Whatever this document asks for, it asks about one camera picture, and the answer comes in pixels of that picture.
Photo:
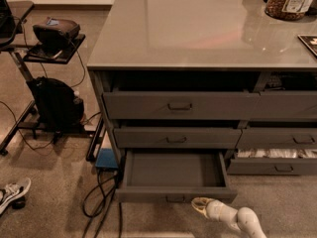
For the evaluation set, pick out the grey drawer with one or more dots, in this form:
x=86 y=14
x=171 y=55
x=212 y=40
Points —
x=172 y=105
x=176 y=137
x=174 y=175
x=271 y=166
x=270 y=135
x=286 y=105

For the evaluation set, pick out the clear jar of nuts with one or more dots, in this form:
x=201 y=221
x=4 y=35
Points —
x=289 y=10

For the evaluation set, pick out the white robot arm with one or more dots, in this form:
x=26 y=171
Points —
x=243 y=220

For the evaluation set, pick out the black and white sneaker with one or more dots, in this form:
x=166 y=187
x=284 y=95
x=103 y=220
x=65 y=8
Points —
x=13 y=194

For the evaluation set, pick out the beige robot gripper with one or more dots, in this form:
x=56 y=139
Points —
x=216 y=209

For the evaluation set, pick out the black metal cart stand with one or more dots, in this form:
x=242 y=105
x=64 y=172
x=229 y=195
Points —
x=36 y=116

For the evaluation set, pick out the dark framed card on counter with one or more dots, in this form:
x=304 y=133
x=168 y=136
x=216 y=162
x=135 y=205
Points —
x=310 y=42

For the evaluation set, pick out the black pouch on shelf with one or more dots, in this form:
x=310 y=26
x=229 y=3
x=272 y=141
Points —
x=56 y=32

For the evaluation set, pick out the black backpack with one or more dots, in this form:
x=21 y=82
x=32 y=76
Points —
x=59 y=106

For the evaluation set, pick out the grey drawer cabinet with countertop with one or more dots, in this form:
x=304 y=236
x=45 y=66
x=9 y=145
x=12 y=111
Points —
x=198 y=45

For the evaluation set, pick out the white packets in drawer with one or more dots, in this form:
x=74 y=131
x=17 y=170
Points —
x=278 y=153

